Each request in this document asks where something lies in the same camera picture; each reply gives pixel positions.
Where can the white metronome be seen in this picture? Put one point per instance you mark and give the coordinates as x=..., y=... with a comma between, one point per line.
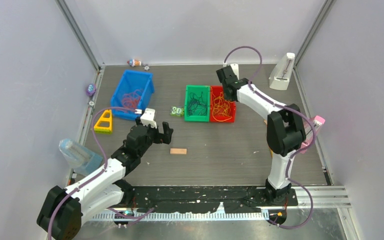
x=280, y=76

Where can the pink metronome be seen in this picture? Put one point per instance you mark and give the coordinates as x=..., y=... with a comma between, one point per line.
x=316, y=124

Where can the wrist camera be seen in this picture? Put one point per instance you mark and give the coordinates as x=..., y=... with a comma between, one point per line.
x=147, y=116
x=235, y=68

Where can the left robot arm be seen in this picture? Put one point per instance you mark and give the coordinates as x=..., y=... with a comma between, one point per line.
x=65, y=210

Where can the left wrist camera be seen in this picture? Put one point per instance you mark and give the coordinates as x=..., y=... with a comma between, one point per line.
x=147, y=116

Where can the green plastic bin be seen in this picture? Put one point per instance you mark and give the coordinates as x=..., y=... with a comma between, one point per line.
x=197, y=103

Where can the green monster toy block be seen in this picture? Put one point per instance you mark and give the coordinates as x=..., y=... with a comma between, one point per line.
x=177, y=111

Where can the red plastic bin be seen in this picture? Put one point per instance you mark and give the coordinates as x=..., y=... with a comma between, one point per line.
x=221, y=110

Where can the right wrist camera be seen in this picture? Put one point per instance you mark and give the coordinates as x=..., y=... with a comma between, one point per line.
x=235, y=68

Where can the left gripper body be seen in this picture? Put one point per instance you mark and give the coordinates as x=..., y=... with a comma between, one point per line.
x=155, y=136

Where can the small wooden block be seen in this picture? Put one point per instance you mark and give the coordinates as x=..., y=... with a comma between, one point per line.
x=178, y=151

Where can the purple round toy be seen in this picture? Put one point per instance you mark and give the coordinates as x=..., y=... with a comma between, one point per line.
x=90, y=90

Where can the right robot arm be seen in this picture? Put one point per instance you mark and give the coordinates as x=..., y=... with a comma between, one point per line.
x=285, y=129

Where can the small colourful figurine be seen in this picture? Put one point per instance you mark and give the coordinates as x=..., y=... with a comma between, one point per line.
x=134, y=63

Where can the blue plastic bin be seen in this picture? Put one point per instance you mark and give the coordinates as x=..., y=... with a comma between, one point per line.
x=134, y=91

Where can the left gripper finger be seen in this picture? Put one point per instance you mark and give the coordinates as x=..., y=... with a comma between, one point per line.
x=166, y=136
x=138, y=121

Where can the yellow triangle ladder toy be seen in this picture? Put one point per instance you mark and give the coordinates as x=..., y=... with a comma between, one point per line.
x=104, y=124

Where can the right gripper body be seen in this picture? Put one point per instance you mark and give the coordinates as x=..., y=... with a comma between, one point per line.
x=229, y=98

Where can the clear plastic container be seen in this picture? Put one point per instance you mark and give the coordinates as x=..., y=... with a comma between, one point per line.
x=82, y=160

